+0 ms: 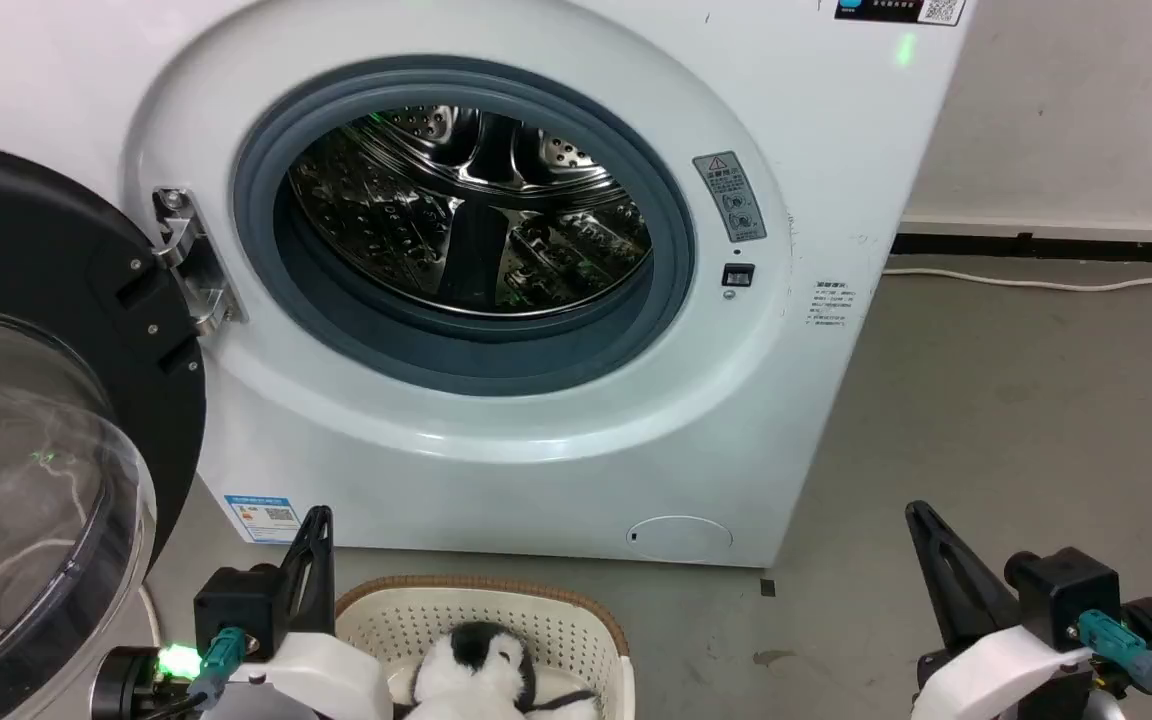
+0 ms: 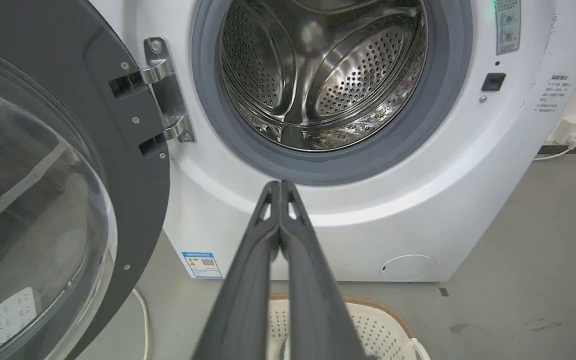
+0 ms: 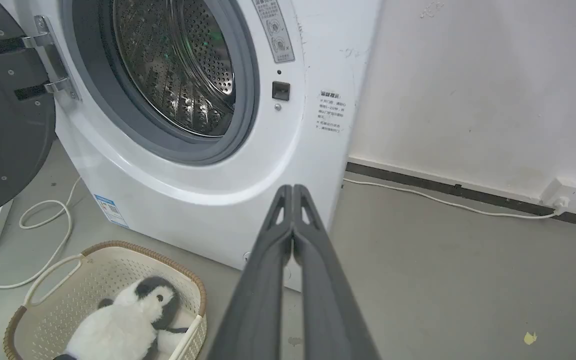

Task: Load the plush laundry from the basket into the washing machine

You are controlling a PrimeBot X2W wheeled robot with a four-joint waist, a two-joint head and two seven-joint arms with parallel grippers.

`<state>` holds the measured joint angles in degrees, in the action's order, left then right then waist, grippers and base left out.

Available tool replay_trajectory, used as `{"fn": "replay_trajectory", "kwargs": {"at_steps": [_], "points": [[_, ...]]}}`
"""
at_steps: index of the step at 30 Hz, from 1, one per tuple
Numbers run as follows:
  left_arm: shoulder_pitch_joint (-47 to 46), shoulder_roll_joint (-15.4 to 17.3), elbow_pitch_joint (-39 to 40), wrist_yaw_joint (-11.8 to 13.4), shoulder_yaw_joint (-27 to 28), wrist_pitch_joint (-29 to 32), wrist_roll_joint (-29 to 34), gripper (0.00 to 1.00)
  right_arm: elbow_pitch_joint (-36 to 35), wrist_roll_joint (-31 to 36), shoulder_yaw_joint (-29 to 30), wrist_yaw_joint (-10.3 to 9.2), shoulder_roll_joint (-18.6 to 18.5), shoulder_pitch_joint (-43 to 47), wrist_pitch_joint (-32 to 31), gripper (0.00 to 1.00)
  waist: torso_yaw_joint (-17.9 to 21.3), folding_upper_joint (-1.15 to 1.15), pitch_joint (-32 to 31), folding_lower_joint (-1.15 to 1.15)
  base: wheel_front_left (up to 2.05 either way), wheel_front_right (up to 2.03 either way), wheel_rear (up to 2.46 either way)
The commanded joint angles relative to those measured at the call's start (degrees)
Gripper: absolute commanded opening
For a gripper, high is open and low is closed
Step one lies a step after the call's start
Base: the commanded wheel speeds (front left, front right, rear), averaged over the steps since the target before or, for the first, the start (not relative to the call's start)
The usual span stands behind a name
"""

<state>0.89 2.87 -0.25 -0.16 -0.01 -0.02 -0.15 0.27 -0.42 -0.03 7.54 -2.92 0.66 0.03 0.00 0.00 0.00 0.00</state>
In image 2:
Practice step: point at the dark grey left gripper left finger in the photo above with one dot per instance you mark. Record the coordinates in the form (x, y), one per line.
(248, 295)

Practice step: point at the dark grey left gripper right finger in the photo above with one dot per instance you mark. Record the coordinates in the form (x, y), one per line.
(313, 300)

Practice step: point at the white front-load washing machine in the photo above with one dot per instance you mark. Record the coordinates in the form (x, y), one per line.
(418, 190)

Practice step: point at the dark grey washer door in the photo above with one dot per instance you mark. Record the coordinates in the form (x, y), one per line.
(68, 165)

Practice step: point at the white perforated laundry basket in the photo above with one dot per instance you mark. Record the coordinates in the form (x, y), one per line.
(378, 330)

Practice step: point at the white wall power socket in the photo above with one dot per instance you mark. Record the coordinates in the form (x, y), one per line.
(572, 130)

